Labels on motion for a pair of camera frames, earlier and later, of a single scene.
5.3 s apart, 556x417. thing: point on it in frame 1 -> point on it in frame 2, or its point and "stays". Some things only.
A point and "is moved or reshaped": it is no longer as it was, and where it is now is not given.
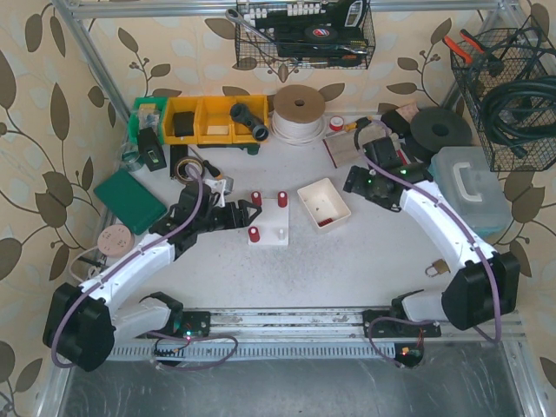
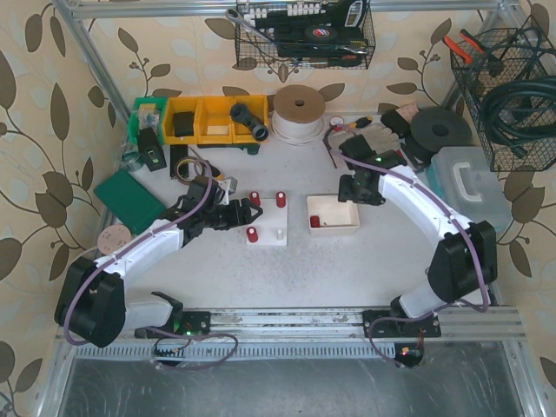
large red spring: [282, 199] stays
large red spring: [256, 198] stays
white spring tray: [323, 203] is moved or reshaped
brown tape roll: [202, 173] stays
